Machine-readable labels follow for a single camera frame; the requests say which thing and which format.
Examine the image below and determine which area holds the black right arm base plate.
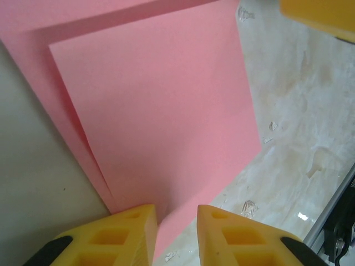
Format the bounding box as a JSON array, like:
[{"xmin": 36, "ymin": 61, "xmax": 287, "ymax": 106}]
[{"xmin": 323, "ymin": 177, "xmax": 355, "ymax": 266}]

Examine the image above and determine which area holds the long aluminium mounting rail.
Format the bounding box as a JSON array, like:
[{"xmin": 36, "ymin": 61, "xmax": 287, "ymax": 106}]
[{"xmin": 303, "ymin": 166, "xmax": 355, "ymax": 266}]

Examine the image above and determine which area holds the pink paper sheet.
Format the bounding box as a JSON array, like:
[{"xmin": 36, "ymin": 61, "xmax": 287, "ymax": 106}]
[{"xmin": 0, "ymin": 0, "xmax": 263, "ymax": 263}]

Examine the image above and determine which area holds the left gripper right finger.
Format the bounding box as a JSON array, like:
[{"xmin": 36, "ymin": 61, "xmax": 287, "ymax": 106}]
[{"xmin": 196, "ymin": 204, "xmax": 328, "ymax": 266}]

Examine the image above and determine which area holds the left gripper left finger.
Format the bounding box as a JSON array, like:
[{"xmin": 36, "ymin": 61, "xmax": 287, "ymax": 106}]
[{"xmin": 22, "ymin": 203, "xmax": 159, "ymax": 266}]

